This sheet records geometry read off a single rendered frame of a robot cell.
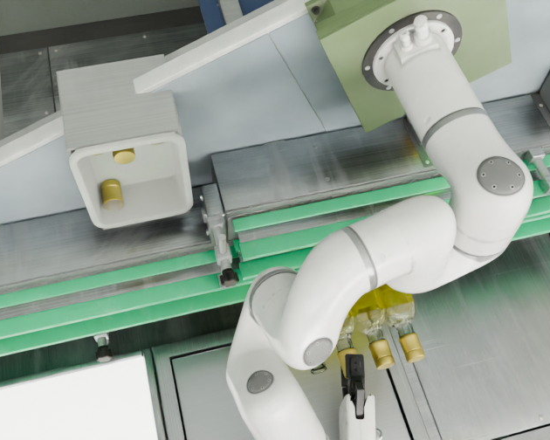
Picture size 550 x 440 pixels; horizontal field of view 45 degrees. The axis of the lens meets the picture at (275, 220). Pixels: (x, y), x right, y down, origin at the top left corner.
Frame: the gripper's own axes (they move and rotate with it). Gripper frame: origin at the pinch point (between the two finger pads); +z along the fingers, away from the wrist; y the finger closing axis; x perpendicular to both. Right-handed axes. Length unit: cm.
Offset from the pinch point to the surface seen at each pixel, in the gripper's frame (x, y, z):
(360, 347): -4.0, -12.3, 8.5
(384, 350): -5.5, 2.2, 2.9
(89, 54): 62, -15, 87
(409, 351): -10.1, 1.4, 3.1
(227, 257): 22.1, 16.1, 13.1
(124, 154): 38, 28, 25
